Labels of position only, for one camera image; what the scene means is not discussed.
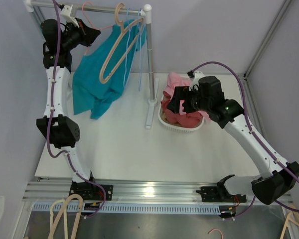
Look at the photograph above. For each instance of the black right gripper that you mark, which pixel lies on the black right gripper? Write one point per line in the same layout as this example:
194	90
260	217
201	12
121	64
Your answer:
179	94

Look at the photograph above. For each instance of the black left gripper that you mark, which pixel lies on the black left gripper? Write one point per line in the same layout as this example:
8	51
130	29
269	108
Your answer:
88	35

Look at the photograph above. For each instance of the light pink t shirt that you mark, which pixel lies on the light pink t shirt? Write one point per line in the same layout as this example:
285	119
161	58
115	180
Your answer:
174	80

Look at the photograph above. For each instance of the beige t shirt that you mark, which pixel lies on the beige t shirt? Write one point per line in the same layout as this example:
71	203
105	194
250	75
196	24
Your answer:
165	117

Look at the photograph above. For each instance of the pink wire hanger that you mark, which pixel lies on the pink wire hanger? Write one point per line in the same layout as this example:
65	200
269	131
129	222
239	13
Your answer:
90	22

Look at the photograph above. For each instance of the teal t shirt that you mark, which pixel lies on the teal t shirt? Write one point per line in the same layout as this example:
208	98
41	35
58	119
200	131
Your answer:
89	94

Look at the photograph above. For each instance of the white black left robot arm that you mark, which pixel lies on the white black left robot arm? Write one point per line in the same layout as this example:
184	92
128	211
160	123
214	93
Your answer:
60	131

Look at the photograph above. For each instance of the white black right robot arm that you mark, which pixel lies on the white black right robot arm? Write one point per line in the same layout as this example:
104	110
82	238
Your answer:
276	175

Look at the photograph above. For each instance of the beige hanger bottom right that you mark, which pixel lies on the beige hanger bottom right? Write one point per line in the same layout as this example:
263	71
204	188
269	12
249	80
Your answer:
290	228

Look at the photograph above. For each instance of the white perforated plastic basket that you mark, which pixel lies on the white perforated plastic basket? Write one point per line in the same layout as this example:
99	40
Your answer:
181	123

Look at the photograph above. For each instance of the metal clothes rack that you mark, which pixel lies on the metal clothes rack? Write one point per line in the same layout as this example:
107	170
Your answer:
33	6

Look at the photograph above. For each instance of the beige hangers bottom left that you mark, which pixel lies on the beige hangers bottom left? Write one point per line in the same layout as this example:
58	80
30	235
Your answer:
63	213

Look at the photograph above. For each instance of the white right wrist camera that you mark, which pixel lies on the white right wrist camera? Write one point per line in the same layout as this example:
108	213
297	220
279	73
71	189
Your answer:
195	76

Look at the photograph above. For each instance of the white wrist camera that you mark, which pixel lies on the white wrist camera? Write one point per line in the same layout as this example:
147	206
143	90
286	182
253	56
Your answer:
195	76
68	12

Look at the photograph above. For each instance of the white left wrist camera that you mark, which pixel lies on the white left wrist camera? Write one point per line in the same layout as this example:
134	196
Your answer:
68	12

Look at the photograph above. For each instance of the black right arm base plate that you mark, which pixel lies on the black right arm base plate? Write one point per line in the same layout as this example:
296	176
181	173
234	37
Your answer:
213	194

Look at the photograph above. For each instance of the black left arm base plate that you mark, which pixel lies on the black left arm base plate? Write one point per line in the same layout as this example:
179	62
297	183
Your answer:
104	191

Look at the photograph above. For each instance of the aluminium frame post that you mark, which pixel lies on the aluminium frame post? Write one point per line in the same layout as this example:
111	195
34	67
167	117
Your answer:
279	17

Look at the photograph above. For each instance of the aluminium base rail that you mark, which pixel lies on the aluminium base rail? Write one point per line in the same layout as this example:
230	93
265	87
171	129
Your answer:
136	192

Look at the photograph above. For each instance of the white slotted cable duct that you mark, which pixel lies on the white slotted cable duct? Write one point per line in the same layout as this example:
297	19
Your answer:
132	208

